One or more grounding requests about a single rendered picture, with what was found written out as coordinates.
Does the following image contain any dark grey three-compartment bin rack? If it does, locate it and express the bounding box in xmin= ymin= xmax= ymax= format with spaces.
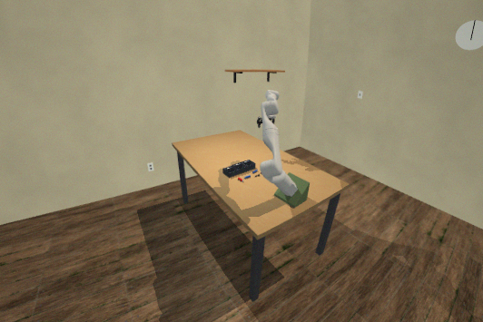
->
xmin=222 ymin=160 xmax=256 ymax=178

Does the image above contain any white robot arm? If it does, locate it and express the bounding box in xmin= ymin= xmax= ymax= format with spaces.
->
xmin=260 ymin=90 xmax=298 ymax=196

